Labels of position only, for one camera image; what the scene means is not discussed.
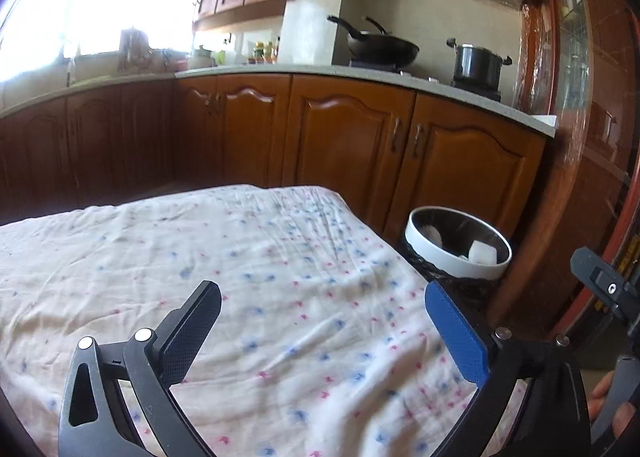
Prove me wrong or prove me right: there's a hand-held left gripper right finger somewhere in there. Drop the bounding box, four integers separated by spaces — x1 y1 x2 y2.
424 280 592 457

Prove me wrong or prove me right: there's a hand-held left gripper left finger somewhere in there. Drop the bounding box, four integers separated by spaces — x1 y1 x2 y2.
58 280 222 457

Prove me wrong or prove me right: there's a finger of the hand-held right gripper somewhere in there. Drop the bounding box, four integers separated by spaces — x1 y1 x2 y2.
570 247 640 333

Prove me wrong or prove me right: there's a black trash bag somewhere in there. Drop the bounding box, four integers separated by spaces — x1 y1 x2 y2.
397 239 511 333

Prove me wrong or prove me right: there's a white foam block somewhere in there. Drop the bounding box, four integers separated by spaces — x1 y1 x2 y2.
467 239 498 266

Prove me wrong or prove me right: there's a white round trash bin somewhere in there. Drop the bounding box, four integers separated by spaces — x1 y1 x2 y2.
400 206 513 325

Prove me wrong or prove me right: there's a white tissue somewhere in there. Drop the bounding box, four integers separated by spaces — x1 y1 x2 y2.
420 222 446 246

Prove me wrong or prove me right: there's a person's right hand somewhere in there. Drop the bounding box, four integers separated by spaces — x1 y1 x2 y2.
586 371 638 438

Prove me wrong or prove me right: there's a wooden framed glass door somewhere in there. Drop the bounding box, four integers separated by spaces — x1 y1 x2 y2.
487 0 640 338

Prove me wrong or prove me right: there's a white dotted tablecloth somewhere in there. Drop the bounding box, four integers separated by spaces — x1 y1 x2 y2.
0 184 531 457

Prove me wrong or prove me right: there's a wooden cabinet door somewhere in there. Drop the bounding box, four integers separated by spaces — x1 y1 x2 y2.
216 75 294 188
65 86 177 208
284 75 417 238
174 76 219 188
384 92 547 244
0 97 69 226

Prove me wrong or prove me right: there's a black lidded cooking pot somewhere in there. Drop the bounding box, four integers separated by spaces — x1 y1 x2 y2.
446 38 513 84

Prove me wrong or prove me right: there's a grey stone countertop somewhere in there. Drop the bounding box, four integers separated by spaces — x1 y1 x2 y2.
0 64 557 138

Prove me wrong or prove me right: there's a black wok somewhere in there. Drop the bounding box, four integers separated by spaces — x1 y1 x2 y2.
327 14 421 68

